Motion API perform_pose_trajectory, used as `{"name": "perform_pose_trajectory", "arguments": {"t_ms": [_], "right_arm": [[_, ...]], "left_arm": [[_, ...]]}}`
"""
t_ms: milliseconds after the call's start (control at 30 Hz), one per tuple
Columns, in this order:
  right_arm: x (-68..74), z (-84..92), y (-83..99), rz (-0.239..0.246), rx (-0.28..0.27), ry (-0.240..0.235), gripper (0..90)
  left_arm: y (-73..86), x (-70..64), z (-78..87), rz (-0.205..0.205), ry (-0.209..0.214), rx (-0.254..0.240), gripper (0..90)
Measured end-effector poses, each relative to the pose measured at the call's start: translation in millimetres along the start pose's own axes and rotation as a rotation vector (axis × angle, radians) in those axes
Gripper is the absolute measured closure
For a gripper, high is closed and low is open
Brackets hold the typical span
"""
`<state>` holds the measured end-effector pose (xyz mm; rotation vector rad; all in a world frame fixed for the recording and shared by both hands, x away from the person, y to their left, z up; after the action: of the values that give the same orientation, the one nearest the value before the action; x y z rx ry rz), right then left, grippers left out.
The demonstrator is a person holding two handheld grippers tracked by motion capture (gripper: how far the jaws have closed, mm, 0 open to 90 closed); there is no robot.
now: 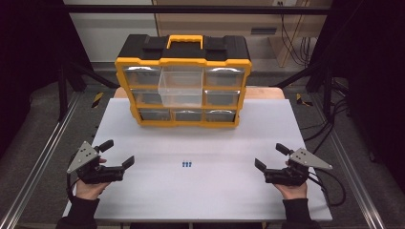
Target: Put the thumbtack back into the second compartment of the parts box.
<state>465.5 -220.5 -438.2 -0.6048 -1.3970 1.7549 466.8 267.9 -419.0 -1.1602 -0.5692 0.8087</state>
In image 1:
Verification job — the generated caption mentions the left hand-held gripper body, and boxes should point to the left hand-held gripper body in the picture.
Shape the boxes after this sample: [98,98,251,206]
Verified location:
[66,140,127,185]

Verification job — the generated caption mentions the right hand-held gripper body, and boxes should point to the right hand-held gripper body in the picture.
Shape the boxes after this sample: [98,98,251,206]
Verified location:
[263,147,334,187]

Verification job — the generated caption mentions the person's right hand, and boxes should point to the person's right hand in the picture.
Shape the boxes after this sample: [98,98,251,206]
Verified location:
[274,182,309,200]

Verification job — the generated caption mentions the person's left hand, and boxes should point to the person's left hand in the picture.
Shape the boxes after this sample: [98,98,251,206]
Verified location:
[75,179,113,201]

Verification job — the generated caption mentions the yellow black floor tape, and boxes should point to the yellow black floor tape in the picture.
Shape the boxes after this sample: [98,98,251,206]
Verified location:
[295,93,313,108]
[91,92,104,109]

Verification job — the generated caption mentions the wooden table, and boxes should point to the wooden table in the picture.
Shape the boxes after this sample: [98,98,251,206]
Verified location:
[114,86,285,100]

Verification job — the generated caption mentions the black metal stand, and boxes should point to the black metal stand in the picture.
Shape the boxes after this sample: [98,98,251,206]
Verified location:
[273,60,335,118]
[56,60,120,122]

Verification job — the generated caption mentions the black curtain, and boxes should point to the black curtain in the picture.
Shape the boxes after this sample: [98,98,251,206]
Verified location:
[309,0,405,192]
[0,0,94,156]

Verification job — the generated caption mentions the yellow black organizer cabinet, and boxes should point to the yellow black organizer cabinet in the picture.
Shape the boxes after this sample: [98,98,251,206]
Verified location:
[114,33,252,129]

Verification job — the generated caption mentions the wooden background cabinet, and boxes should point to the wooden background cabinet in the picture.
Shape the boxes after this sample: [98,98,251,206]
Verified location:
[152,0,333,68]

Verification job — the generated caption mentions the left hand-held gripper black cable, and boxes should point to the left hand-held gripper black cable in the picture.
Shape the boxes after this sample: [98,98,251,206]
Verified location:
[65,171,80,203]

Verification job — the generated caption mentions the hand-held gripper black cable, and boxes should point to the hand-held gripper black cable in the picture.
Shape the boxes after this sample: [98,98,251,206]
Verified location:
[307,168,348,208]
[65,171,80,203]

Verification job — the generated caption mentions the black floor cables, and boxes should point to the black floor cables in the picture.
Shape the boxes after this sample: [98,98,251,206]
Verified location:
[300,94,352,154]

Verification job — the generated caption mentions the right hand-held gripper black cable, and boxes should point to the right hand-held gripper black cable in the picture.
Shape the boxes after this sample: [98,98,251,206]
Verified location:
[307,168,348,208]

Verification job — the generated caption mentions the aluminium frame rail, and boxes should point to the aluminium frame rail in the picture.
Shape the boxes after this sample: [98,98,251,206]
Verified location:
[0,92,82,229]
[309,94,386,229]

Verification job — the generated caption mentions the hanging black cables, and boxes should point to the hanging black cables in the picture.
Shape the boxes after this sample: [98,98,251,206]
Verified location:
[280,13,316,68]

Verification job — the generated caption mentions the black frame crossbar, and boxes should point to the black frame crossbar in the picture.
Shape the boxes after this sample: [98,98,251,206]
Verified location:
[63,4,332,15]

